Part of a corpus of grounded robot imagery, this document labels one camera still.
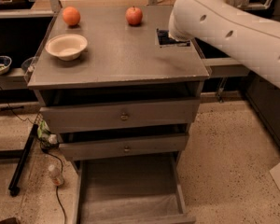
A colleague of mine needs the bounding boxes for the grey drawer cabinet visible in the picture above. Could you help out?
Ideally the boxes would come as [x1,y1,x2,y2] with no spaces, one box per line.
[26,5,211,165]

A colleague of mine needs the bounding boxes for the dark blue rxbar wrapper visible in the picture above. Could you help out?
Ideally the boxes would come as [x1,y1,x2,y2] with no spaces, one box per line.
[156,28,190,48]

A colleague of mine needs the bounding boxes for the red apple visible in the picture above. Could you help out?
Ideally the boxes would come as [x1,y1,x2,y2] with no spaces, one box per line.
[125,7,143,26]

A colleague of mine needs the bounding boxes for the black wheeled stand leg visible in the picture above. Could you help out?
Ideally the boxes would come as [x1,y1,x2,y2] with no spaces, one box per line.
[8,124,38,197]

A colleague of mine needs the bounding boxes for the blue patterned bowl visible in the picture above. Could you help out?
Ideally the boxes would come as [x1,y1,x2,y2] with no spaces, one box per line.
[0,56,12,75]

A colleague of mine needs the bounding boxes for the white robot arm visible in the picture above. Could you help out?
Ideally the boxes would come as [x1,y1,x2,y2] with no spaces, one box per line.
[169,0,280,89]

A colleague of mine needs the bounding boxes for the clear plastic bottle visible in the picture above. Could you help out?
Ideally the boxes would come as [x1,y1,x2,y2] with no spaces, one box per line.
[48,164,64,187]

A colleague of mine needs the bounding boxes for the white paper bowl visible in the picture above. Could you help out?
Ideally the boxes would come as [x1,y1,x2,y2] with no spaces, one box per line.
[45,35,88,61]

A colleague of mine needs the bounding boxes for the grey open bottom drawer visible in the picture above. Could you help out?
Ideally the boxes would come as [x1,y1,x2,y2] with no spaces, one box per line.
[72,153,196,224]

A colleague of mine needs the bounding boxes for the black floor cable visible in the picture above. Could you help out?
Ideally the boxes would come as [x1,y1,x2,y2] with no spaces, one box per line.
[0,77,67,224]

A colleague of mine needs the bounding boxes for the clear plastic cup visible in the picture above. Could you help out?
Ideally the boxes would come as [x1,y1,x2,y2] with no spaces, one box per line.
[21,57,38,74]

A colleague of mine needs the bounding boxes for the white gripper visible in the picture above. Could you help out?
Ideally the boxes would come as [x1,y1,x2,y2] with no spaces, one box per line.
[168,16,192,42]

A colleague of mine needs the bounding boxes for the grey side shelf block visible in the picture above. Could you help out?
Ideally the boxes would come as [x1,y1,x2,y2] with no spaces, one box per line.
[203,58,249,78]

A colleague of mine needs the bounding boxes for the grey top drawer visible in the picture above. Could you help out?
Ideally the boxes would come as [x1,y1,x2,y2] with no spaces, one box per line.
[41,98,200,133]

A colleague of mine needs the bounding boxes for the green white bottle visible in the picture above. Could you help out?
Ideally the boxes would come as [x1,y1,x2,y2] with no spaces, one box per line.
[37,120,58,147]

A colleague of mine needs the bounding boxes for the grey middle drawer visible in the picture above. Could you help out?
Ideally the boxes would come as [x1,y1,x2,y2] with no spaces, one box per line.
[60,134,189,161]

